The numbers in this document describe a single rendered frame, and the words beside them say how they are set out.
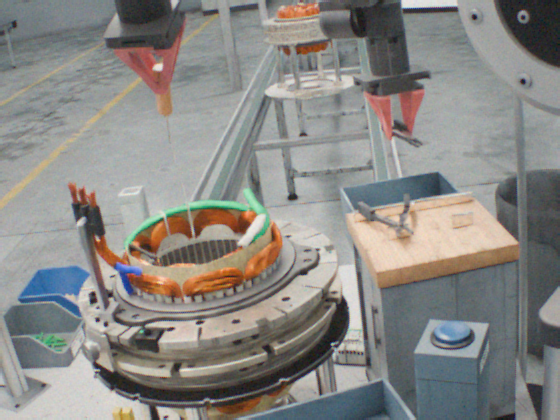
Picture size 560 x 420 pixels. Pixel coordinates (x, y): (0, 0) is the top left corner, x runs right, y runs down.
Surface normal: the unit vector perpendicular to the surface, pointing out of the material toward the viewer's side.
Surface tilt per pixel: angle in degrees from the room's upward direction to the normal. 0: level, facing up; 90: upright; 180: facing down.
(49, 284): 87
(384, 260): 0
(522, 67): 90
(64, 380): 0
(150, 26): 22
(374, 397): 90
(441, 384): 90
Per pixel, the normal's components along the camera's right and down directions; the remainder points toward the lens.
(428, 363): -0.41, 0.39
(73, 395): -0.14, -0.92
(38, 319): -0.10, 0.34
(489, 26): -0.65, 0.36
